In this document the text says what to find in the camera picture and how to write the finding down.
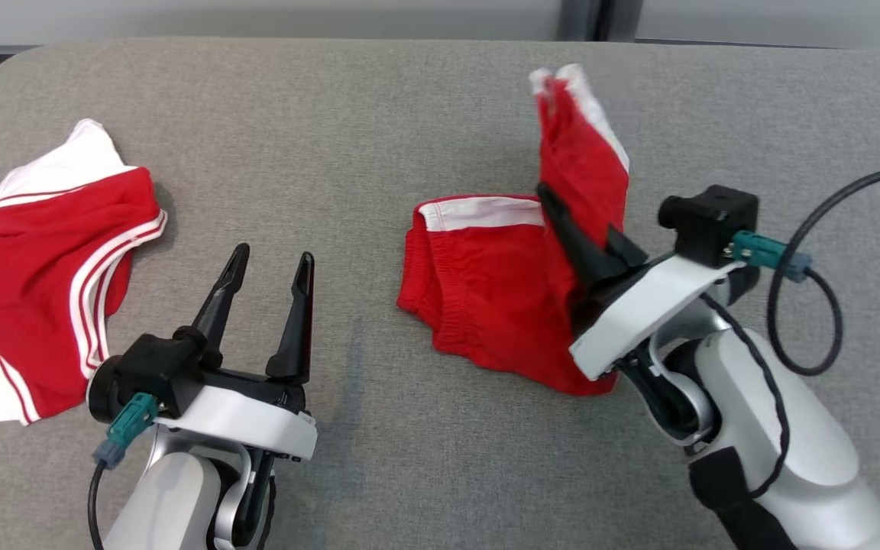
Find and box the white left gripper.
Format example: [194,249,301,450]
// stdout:
[151,243,319,464]

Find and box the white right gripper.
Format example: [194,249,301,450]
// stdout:
[535,183,748,383]

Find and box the red shorts white band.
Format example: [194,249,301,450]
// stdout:
[396,63,632,397]

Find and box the red basketball jersey white trim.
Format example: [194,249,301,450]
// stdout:
[0,118,169,431]

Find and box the right teal plug black cable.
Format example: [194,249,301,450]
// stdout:
[729,163,880,377]

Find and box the teal plug black cable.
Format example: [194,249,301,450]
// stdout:
[729,163,880,377]
[87,393,160,550]

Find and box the left teal plug black cable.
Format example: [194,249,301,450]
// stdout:
[87,393,160,550]

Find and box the grey partition post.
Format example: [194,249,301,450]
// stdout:
[558,0,641,43]

